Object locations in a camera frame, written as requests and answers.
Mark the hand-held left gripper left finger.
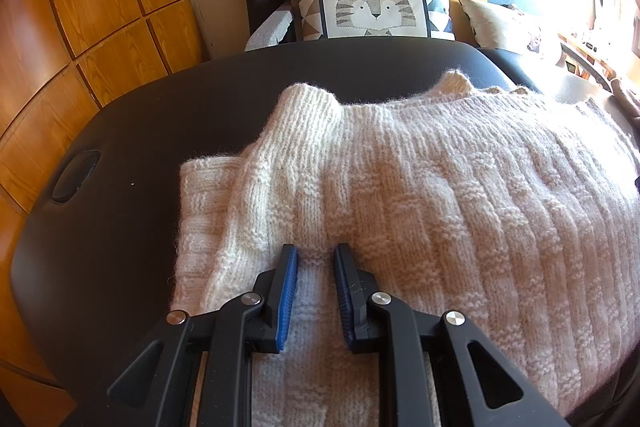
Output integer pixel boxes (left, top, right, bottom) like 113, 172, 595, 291
67, 243, 300, 427

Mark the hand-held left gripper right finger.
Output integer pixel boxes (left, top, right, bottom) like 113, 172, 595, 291
334, 243, 571, 427

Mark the white knitted scarf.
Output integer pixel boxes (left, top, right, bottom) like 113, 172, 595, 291
170, 69, 640, 427

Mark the black leather massage bed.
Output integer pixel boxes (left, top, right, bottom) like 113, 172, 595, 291
10, 38, 640, 427

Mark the tiger print cushion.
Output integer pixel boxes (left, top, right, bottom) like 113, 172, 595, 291
291, 0, 457, 42

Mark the deer print cushion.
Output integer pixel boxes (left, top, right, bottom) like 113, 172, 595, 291
457, 0, 563, 68

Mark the wooden wardrobe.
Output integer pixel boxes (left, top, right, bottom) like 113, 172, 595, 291
0, 0, 211, 408

